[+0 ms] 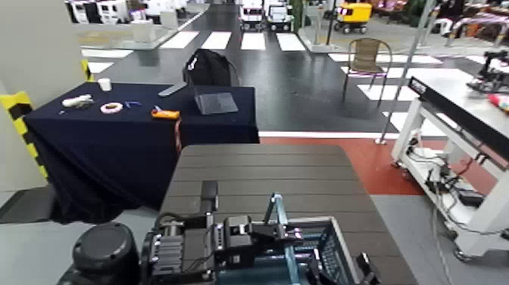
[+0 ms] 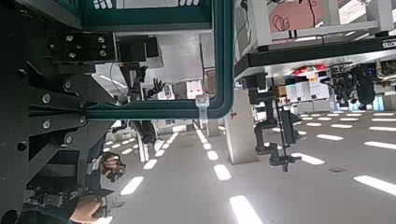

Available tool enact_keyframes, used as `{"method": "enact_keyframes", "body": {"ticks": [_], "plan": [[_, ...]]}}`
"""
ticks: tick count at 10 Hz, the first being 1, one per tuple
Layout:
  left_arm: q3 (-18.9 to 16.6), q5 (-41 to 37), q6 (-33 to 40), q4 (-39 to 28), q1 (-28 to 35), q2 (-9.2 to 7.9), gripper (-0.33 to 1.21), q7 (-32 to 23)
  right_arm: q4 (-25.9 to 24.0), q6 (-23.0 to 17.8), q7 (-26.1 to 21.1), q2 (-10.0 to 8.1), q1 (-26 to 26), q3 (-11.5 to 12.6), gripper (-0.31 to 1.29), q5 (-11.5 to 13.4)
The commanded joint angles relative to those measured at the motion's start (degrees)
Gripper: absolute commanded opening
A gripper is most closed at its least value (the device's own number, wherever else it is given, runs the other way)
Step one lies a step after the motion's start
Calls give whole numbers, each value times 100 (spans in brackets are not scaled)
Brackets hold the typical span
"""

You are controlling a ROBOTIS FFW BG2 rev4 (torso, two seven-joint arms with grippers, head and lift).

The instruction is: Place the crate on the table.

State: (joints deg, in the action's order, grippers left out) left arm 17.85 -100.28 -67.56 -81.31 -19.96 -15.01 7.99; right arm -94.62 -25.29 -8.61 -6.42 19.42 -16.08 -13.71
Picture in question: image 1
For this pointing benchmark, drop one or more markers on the white kiosk row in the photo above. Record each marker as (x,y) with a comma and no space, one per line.
(97,11)

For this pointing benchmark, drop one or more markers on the black backpack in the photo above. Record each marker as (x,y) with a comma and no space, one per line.
(208,69)

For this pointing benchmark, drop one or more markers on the yellow delivery vehicle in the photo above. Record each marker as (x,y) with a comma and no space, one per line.
(354,14)

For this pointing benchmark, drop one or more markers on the small yellow black corner guard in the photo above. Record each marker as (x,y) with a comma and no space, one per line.
(86,71)

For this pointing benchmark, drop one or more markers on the dark open laptop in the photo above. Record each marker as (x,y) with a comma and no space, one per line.
(216,103)

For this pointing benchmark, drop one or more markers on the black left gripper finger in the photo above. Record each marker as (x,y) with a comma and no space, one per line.
(368,270)

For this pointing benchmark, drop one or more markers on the black power adapter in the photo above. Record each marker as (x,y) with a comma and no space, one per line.
(470,198)

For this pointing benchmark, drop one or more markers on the black street pole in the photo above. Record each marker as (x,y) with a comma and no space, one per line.
(331,22)

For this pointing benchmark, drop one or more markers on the blue grey folding crate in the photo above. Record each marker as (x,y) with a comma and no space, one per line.
(341,254)

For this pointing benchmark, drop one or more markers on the blue pen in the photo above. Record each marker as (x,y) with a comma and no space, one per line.
(132,104)

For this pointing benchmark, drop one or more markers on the white workbench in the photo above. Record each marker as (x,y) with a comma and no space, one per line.
(457,99)

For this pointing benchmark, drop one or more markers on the large yellow black corner guard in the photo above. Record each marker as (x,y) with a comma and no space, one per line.
(20,115)

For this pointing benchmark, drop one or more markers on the orange hand tool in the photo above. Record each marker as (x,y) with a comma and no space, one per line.
(165,114)

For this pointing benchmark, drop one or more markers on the white paper cup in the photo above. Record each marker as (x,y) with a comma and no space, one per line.
(105,84)

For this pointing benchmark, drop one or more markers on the wicker metal chair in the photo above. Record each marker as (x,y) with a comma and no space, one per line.
(366,53)

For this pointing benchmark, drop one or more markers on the red cylindrical object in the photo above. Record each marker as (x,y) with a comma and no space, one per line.
(500,102)

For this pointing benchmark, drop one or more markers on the white power strip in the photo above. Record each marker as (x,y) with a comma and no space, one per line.
(427,153)

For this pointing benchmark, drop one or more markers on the green plant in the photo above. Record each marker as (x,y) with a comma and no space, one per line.
(296,14)

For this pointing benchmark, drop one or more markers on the navy blue tablecloth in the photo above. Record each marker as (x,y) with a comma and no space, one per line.
(103,159)

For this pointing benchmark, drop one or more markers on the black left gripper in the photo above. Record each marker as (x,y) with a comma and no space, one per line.
(236,238)

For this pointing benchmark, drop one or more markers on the pink white tape roll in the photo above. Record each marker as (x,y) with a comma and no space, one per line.
(104,108)

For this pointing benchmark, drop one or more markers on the black desktop robot arm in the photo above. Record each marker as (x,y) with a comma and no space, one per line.
(491,75)

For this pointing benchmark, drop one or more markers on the grey flat bar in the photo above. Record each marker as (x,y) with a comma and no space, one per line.
(172,90)

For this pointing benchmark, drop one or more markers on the white delivery vehicle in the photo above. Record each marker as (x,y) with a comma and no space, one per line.
(251,15)
(279,16)

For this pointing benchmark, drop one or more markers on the purple covered table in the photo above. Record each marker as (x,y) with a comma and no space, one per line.
(483,22)

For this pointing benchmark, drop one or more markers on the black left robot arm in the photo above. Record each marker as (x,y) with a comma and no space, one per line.
(105,250)

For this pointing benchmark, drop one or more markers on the dark grey floor mat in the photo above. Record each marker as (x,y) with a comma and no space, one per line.
(24,205)

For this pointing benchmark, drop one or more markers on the white box pedestal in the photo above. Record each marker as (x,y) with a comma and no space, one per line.
(143,31)

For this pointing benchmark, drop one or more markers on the slanted silver metal pole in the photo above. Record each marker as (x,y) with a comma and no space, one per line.
(405,67)

